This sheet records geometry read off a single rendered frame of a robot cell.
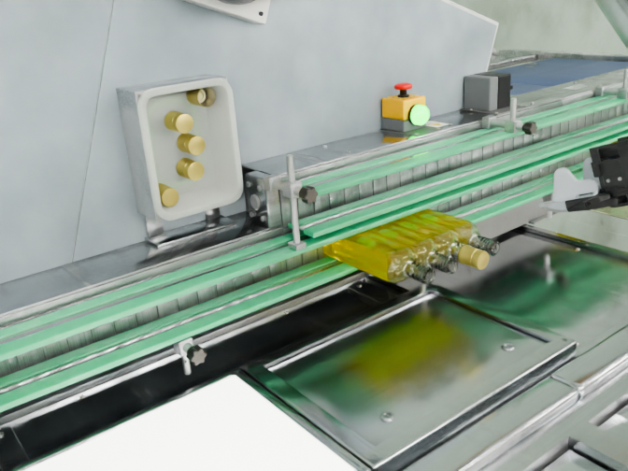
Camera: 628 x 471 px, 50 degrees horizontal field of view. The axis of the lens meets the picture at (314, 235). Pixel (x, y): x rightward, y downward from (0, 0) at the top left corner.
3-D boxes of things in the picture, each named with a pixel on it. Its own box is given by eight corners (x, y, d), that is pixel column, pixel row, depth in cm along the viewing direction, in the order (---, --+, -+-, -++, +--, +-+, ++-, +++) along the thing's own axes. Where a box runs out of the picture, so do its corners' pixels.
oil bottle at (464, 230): (386, 232, 142) (463, 259, 126) (385, 206, 140) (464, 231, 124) (405, 225, 145) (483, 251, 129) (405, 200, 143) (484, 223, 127)
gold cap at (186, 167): (174, 160, 120) (185, 164, 116) (192, 155, 121) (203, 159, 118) (178, 178, 121) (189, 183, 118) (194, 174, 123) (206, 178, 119)
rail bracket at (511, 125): (478, 128, 152) (528, 136, 142) (478, 96, 150) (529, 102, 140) (489, 125, 154) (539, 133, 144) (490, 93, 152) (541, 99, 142)
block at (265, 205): (246, 221, 127) (266, 230, 122) (241, 174, 124) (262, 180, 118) (262, 217, 129) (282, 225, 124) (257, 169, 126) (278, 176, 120)
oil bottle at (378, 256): (322, 254, 132) (398, 288, 116) (321, 228, 130) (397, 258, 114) (344, 247, 135) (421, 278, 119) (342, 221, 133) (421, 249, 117)
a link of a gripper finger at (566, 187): (532, 172, 94) (597, 158, 88) (542, 213, 95) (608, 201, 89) (522, 177, 92) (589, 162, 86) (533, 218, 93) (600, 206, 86)
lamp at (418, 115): (407, 126, 146) (418, 128, 143) (407, 106, 144) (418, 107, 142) (422, 122, 148) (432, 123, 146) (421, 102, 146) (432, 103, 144)
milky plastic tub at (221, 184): (137, 213, 120) (158, 224, 113) (115, 87, 111) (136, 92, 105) (221, 191, 129) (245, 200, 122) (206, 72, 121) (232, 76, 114)
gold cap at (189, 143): (175, 135, 118) (186, 137, 115) (192, 130, 120) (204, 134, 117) (178, 153, 120) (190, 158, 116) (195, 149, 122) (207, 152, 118)
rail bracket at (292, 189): (268, 239, 122) (309, 258, 113) (259, 150, 116) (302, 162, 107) (281, 235, 124) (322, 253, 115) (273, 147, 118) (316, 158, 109)
